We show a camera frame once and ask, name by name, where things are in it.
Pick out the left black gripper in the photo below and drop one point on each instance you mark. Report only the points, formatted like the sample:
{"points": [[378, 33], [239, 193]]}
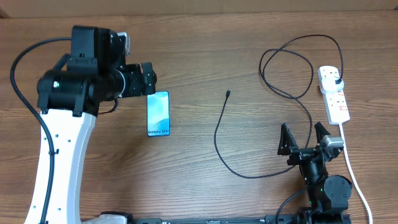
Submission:
{"points": [[136, 86]]}

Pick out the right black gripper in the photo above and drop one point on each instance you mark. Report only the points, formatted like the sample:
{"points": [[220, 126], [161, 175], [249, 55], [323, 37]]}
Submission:
{"points": [[287, 147]]}

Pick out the Samsung Galaxy smartphone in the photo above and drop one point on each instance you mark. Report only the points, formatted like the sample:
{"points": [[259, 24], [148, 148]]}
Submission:
{"points": [[158, 114]]}

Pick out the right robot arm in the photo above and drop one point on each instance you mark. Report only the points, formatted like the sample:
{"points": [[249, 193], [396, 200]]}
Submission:
{"points": [[328, 195]]}

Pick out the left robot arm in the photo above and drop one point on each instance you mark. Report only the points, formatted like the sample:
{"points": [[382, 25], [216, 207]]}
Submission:
{"points": [[70, 94]]}

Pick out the white USB charger plug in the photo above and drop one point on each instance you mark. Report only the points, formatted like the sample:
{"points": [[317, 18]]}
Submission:
{"points": [[330, 85]]}

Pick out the white power strip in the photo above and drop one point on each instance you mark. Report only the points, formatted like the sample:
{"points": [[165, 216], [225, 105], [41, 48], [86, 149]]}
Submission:
{"points": [[335, 103]]}

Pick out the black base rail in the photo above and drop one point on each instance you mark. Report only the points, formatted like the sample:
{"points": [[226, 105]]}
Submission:
{"points": [[268, 219]]}

